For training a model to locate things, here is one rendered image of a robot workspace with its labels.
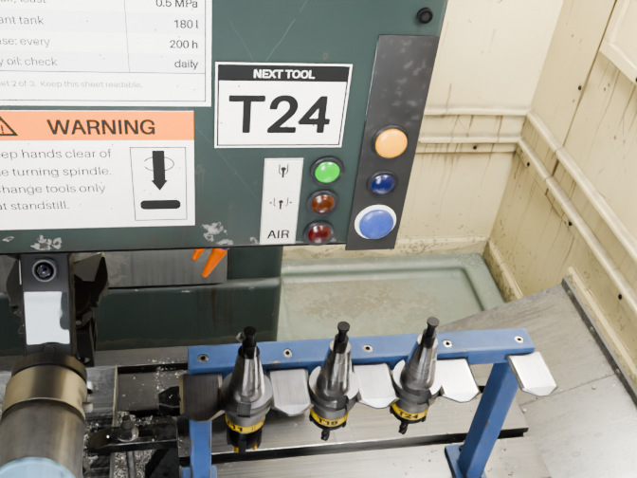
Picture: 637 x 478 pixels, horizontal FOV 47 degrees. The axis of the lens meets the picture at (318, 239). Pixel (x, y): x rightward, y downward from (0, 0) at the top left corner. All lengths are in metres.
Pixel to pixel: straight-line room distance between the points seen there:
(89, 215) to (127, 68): 0.13
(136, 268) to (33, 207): 0.91
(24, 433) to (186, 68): 0.35
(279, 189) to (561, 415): 1.09
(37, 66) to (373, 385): 0.60
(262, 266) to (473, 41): 0.72
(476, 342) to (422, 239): 1.08
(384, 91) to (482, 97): 1.31
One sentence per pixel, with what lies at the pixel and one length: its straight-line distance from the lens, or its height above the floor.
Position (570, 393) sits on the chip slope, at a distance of 1.61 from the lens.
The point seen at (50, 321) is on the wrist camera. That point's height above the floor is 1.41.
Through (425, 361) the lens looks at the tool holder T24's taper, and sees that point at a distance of 0.92.
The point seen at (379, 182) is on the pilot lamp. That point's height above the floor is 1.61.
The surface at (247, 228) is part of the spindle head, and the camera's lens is 0.61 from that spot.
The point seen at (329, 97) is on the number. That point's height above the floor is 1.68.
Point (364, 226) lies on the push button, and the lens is 0.62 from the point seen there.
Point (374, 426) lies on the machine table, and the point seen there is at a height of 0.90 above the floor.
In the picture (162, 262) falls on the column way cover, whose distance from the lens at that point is 1.49.
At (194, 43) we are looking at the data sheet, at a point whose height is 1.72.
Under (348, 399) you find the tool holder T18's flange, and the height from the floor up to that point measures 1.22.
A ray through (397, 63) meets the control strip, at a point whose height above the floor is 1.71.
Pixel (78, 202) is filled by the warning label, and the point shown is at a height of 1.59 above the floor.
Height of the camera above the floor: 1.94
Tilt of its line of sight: 39 degrees down
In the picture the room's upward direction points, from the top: 7 degrees clockwise
